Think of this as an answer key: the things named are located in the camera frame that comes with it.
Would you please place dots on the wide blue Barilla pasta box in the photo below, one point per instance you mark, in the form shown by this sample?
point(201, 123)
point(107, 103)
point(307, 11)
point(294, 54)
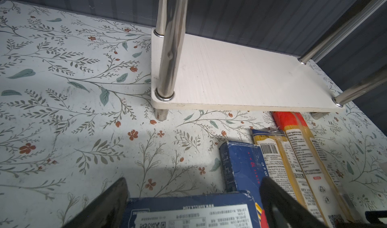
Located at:
point(231, 210)

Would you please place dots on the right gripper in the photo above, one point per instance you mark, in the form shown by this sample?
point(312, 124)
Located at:
point(373, 218)

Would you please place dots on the white two-tier shelf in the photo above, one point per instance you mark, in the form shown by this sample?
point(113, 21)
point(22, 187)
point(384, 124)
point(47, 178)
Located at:
point(194, 72)

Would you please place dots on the blue-ended clear spaghetti bag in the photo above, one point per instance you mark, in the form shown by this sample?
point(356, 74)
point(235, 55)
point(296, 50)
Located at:
point(284, 168)

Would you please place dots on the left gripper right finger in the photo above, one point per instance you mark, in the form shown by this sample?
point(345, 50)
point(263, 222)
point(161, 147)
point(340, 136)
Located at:
point(282, 210)

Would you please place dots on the red-ended spaghetti bag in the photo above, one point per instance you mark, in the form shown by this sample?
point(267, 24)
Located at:
point(333, 202)

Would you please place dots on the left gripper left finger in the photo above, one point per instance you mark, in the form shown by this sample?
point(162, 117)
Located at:
point(106, 211)

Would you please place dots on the narrow blue Barilla spaghetti box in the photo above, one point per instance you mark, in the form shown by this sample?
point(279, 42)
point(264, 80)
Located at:
point(244, 167)

